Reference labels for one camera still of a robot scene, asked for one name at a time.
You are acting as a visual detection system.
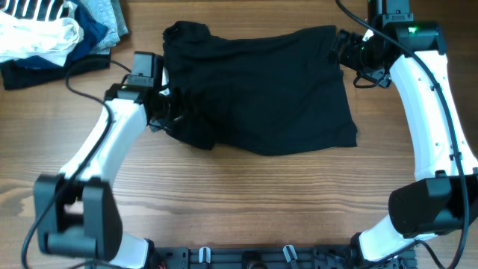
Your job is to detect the black t-shirt with logo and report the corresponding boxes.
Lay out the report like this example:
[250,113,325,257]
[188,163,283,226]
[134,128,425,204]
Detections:
[158,21,357,156]

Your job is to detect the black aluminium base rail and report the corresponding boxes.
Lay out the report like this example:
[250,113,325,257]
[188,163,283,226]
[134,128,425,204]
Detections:
[156,245,418,269]

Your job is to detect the grey rail clamp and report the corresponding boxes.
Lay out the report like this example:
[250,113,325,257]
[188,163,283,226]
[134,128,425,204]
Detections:
[198,247,211,264]
[282,244,299,269]

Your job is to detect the white garment on pile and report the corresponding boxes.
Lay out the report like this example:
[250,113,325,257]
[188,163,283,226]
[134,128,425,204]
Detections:
[1,12,84,67]

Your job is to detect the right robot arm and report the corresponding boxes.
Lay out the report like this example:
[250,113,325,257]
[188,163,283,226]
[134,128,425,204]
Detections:
[331,21,477,268]

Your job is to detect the right black cable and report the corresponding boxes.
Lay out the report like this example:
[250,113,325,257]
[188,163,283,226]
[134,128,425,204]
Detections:
[334,0,471,269]

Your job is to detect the black folded garment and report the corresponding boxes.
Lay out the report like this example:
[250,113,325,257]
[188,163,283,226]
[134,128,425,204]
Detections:
[1,55,111,90]

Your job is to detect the left grey rail clamp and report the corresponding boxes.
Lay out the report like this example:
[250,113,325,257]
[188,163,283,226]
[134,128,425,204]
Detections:
[198,247,211,264]

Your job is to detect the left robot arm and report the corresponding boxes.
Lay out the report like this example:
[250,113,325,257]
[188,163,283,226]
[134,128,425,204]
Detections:
[23,84,173,268]

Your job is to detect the black white striped garment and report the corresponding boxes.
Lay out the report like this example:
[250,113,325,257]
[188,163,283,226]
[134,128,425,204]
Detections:
[1,0,78,22]

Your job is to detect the navy blue garment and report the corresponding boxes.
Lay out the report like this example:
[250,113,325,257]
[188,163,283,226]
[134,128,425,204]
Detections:
[16,0,108,69]

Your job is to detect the right grey rail clamp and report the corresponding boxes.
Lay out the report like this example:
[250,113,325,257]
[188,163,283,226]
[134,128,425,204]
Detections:
[282,244,299,269]

